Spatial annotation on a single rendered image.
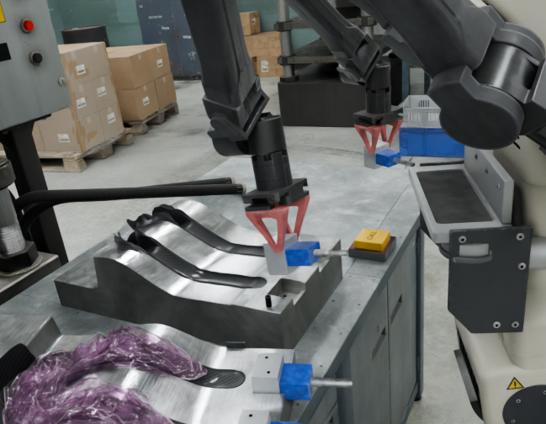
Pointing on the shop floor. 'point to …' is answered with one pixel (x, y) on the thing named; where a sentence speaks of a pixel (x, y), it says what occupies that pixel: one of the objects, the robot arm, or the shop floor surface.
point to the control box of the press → (26, 100)
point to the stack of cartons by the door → (262, 45)
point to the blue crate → (428, 143)
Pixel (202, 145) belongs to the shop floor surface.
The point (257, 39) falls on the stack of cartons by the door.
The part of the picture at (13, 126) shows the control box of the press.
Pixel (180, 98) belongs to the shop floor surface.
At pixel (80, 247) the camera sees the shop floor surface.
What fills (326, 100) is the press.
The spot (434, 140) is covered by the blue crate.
